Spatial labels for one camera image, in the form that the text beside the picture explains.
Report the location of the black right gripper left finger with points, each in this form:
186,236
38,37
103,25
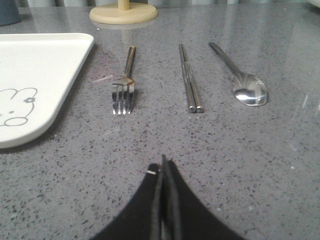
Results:
141,217

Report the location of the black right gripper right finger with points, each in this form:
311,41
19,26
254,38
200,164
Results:
183,214

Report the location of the silver chopstick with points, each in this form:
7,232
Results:
189,94
197,99

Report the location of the silver fork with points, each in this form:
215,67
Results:
123,89

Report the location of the silver spoon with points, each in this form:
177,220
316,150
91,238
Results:
247,88

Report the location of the cream rabbit tray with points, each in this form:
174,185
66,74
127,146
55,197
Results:
37,72

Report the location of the wooden mug tree stand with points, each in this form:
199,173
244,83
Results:
123,12

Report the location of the blue mug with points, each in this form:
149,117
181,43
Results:
9,13

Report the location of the grey curtain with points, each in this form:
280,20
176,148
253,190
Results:
156,3

